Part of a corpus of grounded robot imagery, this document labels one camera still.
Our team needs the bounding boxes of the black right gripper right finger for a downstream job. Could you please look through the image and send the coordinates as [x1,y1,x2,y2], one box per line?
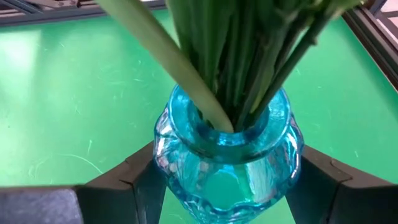
[284,144,398,224]

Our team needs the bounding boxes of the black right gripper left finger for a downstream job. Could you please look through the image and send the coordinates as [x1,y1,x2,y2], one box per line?
[0,141,169,224]

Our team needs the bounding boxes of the blue glass vase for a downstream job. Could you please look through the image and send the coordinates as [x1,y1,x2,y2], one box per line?
[153,83,305,224]

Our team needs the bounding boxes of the pink artificial tulip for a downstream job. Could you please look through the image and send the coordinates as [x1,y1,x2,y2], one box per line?
[250,27,280,114]

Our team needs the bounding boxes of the white artificial flower bunch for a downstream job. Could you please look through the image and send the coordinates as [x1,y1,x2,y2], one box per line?
[236,0,364,131]
[166,0,249,125]

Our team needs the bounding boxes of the green table mat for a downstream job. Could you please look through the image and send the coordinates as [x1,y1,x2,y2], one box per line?
[0,8,398,224]

